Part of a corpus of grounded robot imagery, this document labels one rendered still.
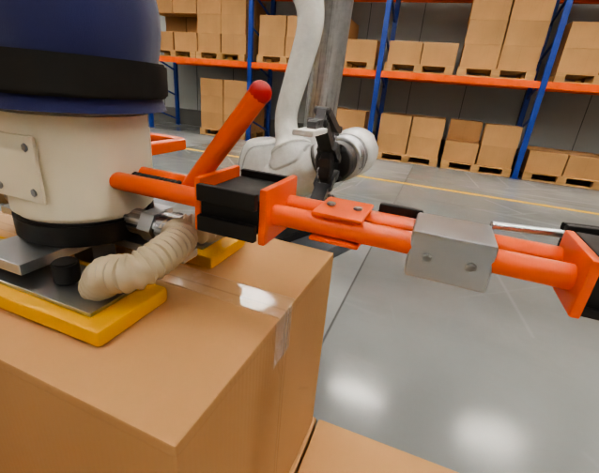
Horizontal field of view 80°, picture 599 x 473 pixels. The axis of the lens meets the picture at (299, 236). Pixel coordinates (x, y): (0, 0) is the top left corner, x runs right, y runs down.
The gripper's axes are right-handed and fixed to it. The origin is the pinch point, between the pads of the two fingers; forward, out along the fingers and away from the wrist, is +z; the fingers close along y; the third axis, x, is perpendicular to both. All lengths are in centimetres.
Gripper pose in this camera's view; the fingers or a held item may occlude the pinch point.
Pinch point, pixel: (300, 180)
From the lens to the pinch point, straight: 53.1
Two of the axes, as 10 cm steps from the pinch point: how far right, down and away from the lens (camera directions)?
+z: -3.7, 3.4, -8.7
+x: -9.3, -2.1, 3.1
